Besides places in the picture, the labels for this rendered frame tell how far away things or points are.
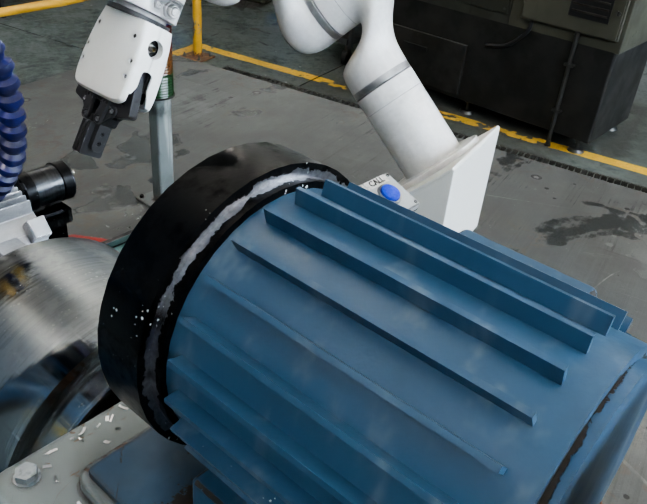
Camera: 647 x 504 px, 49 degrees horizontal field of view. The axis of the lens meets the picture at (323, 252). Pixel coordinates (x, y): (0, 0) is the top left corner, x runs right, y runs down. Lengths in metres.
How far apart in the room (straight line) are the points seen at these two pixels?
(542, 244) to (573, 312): 1.19
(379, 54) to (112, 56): 0.60
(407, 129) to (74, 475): 0.98
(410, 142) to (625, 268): 0.50
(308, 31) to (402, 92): 0.21
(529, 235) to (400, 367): 1.25
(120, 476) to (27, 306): 0.22
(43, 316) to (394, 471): 0.40
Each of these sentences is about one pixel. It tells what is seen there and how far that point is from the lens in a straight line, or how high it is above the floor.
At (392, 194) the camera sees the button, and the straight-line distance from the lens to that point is 1.00.
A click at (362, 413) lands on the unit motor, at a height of 1.32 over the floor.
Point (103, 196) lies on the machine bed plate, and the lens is 1.54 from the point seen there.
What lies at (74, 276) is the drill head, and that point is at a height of 1.16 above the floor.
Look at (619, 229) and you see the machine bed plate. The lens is 1.66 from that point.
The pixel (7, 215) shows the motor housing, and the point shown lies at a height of 1.09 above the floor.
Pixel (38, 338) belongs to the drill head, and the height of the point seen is 1.15.
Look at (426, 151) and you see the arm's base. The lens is 1.33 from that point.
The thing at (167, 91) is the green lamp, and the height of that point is 1.04.
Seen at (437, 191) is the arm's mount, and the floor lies 0.98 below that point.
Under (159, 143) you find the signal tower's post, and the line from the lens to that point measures 1.43.
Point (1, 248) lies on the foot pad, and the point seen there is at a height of 1.07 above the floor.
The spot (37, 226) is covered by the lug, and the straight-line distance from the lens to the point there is 0.89.
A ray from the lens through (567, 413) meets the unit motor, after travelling 0.28.
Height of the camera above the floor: 1.53
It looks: 33 degrees down
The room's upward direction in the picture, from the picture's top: 6 degrees clockwise
